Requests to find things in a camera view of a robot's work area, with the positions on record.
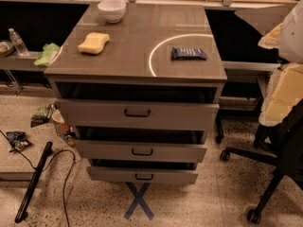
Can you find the grey drawer cabinet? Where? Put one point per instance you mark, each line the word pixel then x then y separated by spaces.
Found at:
pixel 136 65

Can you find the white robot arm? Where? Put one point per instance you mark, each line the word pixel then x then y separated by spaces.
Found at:
pixel 291 36

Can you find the blue snack bag on floor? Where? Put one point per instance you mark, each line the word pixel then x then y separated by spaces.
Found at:
pixel 18 140

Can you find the yellow sponge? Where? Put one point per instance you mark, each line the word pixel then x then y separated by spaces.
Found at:
pixel 94 43

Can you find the top grey drawer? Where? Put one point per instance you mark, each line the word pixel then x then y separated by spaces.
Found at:
pixel 138 115

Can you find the small bowl on shelf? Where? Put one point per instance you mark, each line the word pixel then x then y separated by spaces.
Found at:
pixel 6 48

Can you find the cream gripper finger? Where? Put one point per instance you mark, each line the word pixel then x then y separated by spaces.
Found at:
pixel 284 91
pixel 271 39

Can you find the black bar on floor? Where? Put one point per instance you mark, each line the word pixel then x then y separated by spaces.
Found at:
pixel 22 211

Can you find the white bowl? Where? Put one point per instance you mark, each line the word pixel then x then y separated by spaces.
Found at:
pixel 112 11

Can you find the black office chair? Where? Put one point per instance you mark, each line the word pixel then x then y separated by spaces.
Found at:
pixel 284 142

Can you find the clear plastic water bottle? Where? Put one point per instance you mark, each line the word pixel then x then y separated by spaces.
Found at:
pixel 18 42

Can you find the green snack bag on floor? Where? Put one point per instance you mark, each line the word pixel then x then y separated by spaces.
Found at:
pixel 41 116

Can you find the middle grey drawer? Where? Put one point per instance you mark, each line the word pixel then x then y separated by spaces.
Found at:
pixel 134 151

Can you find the grey drawer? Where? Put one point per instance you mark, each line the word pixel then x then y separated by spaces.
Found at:
pixel 134 151
pixel 138 115
pixel 141 175

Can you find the bottom grey drawer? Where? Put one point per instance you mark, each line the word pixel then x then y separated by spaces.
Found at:
pixel 141 175

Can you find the blue rxbar blueberry wrapper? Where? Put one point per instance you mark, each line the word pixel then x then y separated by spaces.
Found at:
pixel 185 53

